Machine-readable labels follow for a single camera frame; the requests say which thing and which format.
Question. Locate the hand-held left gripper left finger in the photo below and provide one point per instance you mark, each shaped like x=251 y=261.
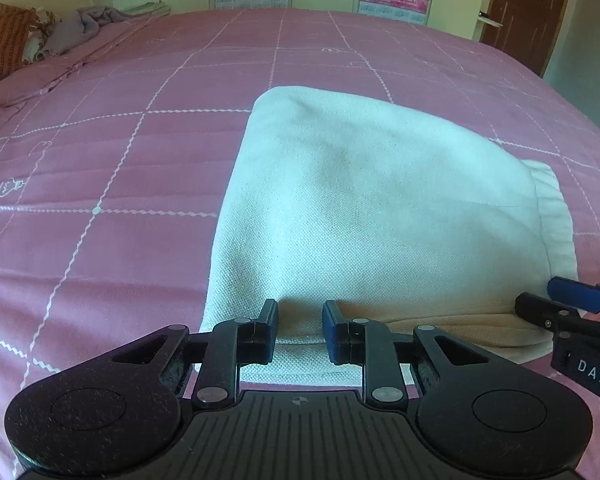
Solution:
x=270 y=327

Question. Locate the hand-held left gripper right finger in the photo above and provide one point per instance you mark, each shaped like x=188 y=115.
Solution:
x=330 y=331

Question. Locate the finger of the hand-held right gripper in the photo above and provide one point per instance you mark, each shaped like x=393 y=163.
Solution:
x=575 y=292
x=537 y=307

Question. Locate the white pants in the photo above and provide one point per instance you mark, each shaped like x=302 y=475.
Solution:
x=370 y=200

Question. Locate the pink checked bedspread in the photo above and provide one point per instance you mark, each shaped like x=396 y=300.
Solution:
x=105 y=160

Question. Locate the brown wooden door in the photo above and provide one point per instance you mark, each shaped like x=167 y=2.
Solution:
x=530 y=15

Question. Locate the cream corner shelf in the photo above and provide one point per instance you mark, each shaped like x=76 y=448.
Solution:
x=490 y=19

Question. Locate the grey crumpled cloth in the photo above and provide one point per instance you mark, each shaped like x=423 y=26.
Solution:
x=85 y=25

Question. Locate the floral pillow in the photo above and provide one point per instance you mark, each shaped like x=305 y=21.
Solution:
x=42 y=32

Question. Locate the orange patterned pillow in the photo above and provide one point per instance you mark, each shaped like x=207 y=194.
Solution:
x=5 y=40

